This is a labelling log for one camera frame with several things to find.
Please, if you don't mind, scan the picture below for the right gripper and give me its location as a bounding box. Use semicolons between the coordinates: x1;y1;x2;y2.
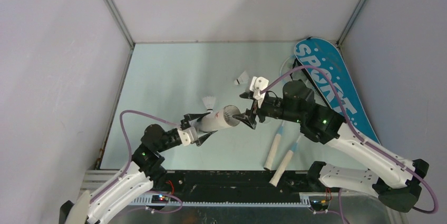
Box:
232;91;303;129

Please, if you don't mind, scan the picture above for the white shuttlecock tube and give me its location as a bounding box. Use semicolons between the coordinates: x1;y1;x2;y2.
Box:
196;105;240;133

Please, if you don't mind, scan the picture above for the white shuttlecock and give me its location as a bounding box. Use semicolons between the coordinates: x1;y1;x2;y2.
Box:
202;96;217;112
234;71;250;85

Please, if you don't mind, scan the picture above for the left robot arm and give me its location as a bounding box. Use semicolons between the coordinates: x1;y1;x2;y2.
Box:
59;110;211;223

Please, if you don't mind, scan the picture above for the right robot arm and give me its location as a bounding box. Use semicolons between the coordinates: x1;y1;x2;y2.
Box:
236;80;429;213

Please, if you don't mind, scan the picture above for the blue badminton racket left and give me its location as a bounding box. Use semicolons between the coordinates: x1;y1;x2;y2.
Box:
263;55;297;171

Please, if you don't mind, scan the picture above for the blue badminton racket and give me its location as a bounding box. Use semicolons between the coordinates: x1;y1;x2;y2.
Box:
269;134;303;187
263;55;297;171

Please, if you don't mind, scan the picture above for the blue badminton racket right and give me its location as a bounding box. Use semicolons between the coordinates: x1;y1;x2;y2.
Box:
269;134;303;187

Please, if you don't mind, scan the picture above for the clear tube lid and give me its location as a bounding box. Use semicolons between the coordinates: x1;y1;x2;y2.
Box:
260;117;273;124

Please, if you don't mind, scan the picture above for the blue racket cover bag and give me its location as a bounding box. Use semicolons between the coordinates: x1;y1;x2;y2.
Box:
293;37;380;143

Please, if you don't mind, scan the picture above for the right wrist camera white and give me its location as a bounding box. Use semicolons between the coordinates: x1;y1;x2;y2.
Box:
249;76;269;108

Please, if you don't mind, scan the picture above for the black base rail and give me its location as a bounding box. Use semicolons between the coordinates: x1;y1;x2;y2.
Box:
153;170;327;204

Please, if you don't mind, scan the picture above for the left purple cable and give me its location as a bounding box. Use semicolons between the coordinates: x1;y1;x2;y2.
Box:
89;110;181;205

